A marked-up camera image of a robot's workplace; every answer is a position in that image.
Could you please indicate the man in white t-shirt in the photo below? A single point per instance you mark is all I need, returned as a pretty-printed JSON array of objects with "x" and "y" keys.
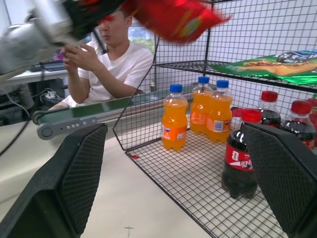
[{"x": 119, "y": 67}]

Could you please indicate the green conveyor belt grey frame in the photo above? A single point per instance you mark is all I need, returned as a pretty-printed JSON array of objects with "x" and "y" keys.
[{"x": 99, "y": 107}]

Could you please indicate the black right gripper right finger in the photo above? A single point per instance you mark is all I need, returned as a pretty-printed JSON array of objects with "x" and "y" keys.
[{"x": 287, "y": 178}]

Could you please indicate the black keyboard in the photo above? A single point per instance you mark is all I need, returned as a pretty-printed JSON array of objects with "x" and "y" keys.
[{"x": 53, "y": 66}]

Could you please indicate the red snack bag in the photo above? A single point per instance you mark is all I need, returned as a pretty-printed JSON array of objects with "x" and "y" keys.
[{"x": 173, "y": 19}]

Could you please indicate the orange soda bottle blue cap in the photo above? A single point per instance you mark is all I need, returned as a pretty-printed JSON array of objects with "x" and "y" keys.
[
  {"x": 220, "y": 116},
  {"x": 199, "y": 109},
  {"x": 174, "y": 119}
]

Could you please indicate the man's right hand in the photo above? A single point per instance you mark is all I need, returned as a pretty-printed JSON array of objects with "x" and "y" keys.
[{"x": 66, "y": 57}]

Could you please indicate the small red scrap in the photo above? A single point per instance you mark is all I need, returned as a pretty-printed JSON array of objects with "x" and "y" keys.
[{"x": 135, "y": 156}]

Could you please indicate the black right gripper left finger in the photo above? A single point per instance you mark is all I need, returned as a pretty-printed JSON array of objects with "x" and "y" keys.
[{"x": 49, "y": 198}]

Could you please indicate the green snack bag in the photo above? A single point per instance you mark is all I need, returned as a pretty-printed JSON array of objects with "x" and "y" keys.
[{"x": 267, "y": 67}]

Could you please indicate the white power strip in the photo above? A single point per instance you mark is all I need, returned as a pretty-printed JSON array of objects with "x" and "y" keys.
[{"x": 49, "y": 95}]

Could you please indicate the cola bottle red cap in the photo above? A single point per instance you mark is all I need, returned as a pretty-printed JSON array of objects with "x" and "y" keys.
[
  {"x": 237, "y": 158},
  {"x": 298, "y": 124},
  {"x": 269, "y": 109}
]

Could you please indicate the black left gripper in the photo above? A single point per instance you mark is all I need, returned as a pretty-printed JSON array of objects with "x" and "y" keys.
[{"x": 89, "y": 17}]

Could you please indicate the man's left hand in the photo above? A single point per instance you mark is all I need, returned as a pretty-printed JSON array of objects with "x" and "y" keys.
[{"x": 84, "y": 58}]

